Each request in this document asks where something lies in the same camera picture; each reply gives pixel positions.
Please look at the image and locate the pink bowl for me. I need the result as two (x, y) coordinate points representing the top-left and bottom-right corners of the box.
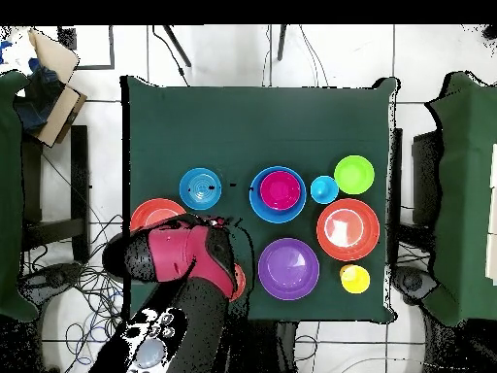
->
(258, 170), (303, 212)

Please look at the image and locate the large blue bowl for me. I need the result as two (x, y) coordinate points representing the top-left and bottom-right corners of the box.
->
(248, 165), (308, 224)

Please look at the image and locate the small blue bowl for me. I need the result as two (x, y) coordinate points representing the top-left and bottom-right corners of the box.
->
(179, 167), (223, 212)

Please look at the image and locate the purple bowl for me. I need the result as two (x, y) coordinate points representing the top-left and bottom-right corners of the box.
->
(257, 237), (320, 301)

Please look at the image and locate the small orange bowl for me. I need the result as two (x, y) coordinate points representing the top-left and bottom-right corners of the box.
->
(228, 262), (248, 303)

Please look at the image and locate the blue cup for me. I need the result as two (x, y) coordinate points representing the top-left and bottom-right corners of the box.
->
(310, 175), (340, 205)

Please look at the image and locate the dark green tablecloth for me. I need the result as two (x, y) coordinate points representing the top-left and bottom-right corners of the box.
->
(120, 75), (401, 323)

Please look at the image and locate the large orange bowl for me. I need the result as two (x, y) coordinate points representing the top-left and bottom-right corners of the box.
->
(129, 198), (188, 233)
(315, 198), (381, 262)

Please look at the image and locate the green bowl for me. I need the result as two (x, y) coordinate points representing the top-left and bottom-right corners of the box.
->
(333, 154), (376, 195)

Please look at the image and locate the yellow cup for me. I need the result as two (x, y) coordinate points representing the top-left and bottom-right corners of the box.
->
(340, 264), (372, 295)

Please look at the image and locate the black tripod leg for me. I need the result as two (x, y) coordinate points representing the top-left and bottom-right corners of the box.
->
(162, 24), (193, 68)
(276, 24), (288, 62)

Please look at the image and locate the black stool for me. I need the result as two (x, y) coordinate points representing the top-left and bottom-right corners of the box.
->
(20, 124), (91, 265)

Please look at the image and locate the black stand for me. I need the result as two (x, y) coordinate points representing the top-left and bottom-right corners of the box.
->
(411, 129), (444, 226)

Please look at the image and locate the cardboard box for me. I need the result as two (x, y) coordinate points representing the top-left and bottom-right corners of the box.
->
(15, 28), (88, 149)

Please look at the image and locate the green cloth covered table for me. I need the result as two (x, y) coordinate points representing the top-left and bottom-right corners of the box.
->
(0, 71), (40, 323)
(422, 71), (497, 327)

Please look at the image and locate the blue cloth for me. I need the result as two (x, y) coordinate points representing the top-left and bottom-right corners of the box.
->
(13, 63), (65, 133)

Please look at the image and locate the tangle of black cables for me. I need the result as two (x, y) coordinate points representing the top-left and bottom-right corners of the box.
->
(18, 213), (131, 373)

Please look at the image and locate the grey pedestal foot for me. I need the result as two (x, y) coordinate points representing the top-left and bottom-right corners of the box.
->
(391, 265), (440, 304)
(18, 261), (84, 308)

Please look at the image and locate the dark grey frame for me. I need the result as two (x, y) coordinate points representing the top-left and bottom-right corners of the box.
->
(57, 24), (116, 71)

